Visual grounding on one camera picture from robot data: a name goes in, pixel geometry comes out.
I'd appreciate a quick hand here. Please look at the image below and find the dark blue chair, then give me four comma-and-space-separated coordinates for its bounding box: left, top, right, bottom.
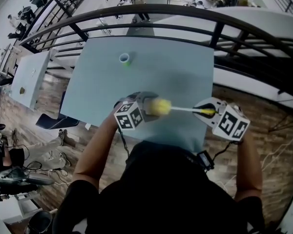
36, 90, 80, 130

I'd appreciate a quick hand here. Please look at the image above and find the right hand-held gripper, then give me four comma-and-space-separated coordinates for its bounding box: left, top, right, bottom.
192, 97, 251, 141

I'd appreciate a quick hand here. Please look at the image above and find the green cup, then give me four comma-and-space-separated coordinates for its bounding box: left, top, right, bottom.
119, 53, 132, 67

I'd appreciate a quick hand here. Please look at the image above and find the person's left forearm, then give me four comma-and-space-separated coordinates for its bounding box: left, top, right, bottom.
73, 113, 120, 187

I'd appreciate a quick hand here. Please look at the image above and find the person's right forearm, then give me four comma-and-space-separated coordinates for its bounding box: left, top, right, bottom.
234, 130, 263, 202

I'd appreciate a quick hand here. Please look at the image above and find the wooden table with metal legs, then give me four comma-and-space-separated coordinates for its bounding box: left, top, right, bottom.
268, 111, 293, 134

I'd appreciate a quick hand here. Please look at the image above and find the white floor cable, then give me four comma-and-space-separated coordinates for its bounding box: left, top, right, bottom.
261, 137, 293, 170

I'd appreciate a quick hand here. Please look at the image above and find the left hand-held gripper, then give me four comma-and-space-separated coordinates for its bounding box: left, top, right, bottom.
113, 91, 161, 132

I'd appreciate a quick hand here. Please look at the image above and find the grey waste bin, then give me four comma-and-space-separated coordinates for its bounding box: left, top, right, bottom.
29, 210, 53, 234

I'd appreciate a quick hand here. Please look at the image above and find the person's black shirt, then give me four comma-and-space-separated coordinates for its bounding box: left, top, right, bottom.
52, 140, 264, 234

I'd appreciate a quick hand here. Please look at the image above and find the black metal railing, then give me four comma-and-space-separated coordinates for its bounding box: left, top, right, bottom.
19, 3, 293, 107

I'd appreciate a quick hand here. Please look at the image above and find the white table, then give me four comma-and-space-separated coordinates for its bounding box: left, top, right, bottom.
11, 49, 76, 109

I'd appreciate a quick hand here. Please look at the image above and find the black chest-worn device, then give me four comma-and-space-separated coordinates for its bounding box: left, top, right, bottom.
197, 150, 215, 172

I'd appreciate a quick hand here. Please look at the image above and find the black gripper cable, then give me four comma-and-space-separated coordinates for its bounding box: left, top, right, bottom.
213, 140, 242, 157
117, 127, 131, 157

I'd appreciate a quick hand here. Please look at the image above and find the yellow sponge brush white handle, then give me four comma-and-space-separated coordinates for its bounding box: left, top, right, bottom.
148, 98, 217, 116

